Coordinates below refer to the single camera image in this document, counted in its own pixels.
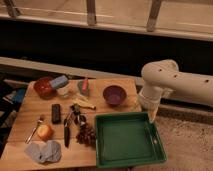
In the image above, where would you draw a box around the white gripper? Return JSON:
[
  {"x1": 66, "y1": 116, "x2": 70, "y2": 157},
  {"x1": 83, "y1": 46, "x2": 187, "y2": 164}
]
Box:
[{"x1": 138, "y1": 92, "x2": 161, "y2": 123}]

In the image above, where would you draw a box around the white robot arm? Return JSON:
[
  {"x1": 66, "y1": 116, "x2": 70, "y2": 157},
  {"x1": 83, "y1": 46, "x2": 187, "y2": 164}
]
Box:
[{"x1": 138, "y1": 60, "x2": 213, "y2": 123}]

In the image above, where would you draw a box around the purple bowl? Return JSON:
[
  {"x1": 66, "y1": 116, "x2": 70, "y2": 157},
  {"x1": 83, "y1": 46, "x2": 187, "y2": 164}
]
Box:
[{"x1": 103, "y1": 85, "x2": 127, "y2": 106}]

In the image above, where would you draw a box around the red bowl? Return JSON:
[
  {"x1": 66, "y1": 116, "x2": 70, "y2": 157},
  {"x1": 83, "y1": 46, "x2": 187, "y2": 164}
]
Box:
[{"x1": 33, "y1": 77, "x2": 55, "y2": 99}]

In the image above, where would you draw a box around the green plastic tray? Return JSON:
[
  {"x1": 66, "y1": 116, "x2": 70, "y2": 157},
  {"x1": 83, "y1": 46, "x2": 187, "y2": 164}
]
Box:
[{"x1": 95, "y1": 112, "x2": 167, "y2": 168}]

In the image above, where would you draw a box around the yellow banana toy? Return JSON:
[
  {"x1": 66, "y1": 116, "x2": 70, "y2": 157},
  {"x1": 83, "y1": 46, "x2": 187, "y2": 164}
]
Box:
[{"x1": 73, "y1": 99, "x2": 96, "y2": 110}]

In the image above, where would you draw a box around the brown pine cone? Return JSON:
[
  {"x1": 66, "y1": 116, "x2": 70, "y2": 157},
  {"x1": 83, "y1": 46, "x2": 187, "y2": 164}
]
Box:
[{"x1": 76, "y1": 123, "x2": 96, "y2": 148}]

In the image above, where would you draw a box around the small dark round cup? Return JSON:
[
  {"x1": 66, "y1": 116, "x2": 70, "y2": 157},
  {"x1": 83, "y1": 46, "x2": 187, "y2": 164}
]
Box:
[{"x1": 76, "y1": 115, "x2": 86, "y2": 126}]

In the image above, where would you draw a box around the blue sponge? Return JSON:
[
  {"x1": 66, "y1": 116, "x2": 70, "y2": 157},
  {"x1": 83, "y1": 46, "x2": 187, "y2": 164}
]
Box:
[{"x1": 50, "y1": 75, "x2": 69, "y2": 90}]

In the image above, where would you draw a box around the black rectangular block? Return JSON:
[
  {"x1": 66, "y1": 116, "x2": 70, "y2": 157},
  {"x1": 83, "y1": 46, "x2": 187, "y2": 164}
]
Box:
[{"x1": 51, "y1": 104, "x2": 61, "y2": 124}]

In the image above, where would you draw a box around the wooden board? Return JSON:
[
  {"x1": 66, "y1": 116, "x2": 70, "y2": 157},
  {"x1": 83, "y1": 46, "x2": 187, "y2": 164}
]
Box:
[{"x1": 0, "y1": 78, "x2": 143, "y2": 171}]

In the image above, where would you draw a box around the orange yellow fruit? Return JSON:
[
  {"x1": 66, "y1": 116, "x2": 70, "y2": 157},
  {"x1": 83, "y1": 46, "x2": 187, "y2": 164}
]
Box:
[{"x1": 37, "y1": 124, "x2": 53, "y2": 141}]

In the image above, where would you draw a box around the metal spoon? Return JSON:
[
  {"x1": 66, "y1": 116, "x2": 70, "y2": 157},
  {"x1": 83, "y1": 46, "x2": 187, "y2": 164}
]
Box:
[{"x1": 25, "y1": 116, "x2": 44, "y2": 144}]

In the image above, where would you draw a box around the grey blue cloth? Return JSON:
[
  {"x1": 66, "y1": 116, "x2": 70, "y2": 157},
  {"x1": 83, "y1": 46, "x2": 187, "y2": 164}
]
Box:
[{"x1": 25, "y1": 140, "x2": 62, "y2": 164}]

